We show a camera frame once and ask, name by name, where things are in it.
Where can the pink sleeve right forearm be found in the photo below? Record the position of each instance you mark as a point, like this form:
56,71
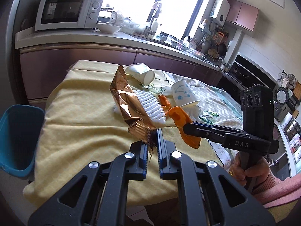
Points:
275,192

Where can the white foam fruit net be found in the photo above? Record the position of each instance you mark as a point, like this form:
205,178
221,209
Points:
152,106

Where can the green clear plastic wrapper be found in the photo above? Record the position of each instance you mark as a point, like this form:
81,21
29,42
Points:
153,89

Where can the yellow patterned tablecloth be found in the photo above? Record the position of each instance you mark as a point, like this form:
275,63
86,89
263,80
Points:
81,126

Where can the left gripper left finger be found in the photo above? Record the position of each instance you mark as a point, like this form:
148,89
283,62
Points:
97,195

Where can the white water heater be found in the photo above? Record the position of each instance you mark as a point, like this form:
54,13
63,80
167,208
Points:
220,11

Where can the right hand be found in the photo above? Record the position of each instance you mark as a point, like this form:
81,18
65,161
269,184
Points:
260,171

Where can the glass kettle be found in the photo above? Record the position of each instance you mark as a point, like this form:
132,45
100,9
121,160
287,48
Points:
107,14

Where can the grey rice cooker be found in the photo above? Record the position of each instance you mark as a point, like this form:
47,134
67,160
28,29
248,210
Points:
281,109

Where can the copper foil snack wrapper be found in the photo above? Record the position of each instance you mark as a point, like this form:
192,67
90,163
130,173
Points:
134,115

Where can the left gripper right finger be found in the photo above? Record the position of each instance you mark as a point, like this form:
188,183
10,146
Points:
208,195

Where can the white microwave oven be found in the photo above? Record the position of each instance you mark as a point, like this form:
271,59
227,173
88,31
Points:
67,14

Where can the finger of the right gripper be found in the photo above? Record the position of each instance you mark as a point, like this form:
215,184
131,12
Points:
213,133
199,127

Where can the white ceramic bowl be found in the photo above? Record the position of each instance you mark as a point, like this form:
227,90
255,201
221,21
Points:
108,28

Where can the lying white paper cup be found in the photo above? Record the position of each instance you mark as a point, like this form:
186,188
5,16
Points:
141,73

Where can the small orange peel piece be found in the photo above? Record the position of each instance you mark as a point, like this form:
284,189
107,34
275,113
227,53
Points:
166,105

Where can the black camera box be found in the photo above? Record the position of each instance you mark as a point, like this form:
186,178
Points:
258,111

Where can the blue trash bin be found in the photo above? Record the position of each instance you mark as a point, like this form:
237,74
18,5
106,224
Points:
20,130

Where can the blue dotted paper cup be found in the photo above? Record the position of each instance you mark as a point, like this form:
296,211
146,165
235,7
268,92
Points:
183,94

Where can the pink wall cabinet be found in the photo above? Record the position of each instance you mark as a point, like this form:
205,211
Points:
243,16

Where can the crumpled white tissue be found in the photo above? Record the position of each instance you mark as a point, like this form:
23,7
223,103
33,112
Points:
194,112

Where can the kitchen faucet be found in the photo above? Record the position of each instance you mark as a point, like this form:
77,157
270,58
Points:
151,29

